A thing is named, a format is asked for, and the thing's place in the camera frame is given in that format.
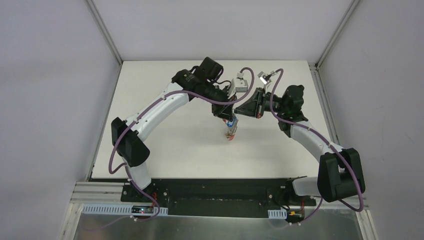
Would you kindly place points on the blue tag key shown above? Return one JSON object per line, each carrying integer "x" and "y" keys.
{"x": 229, "y": 124}

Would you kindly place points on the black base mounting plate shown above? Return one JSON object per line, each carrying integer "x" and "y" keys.
{"x": 209, "y": 197}

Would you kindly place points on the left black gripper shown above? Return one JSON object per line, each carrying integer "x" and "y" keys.
{"x": 221, "y": 109}

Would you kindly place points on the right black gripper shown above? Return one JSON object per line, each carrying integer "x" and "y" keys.
{"x": 259, "y": 104}

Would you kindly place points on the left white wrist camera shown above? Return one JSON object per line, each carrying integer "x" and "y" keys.
{"x": 238, "y": 85}

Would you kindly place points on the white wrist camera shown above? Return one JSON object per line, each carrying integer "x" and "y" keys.
{"x": 238, "y": 85}
{"x": 265, "y": 78}

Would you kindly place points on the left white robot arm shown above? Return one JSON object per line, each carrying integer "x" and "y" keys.
{"x": 202, "y": 81}

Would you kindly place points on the grey red keyring holder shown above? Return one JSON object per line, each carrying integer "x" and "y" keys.
{"x": 230, "y": 134}

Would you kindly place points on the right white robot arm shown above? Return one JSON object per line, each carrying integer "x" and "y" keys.
{"x": 340, "y": 173}

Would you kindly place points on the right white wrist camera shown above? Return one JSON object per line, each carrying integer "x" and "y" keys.
{"x": 265, "y": 78}

